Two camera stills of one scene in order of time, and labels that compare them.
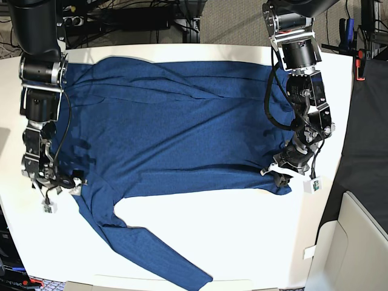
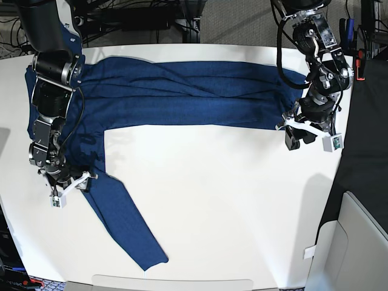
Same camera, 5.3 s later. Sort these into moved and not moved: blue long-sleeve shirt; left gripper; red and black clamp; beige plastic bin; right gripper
Moved: blue long-sleeve shirt; left gripper; right gripper
Not moved: red and black clamp; beige plastic bin
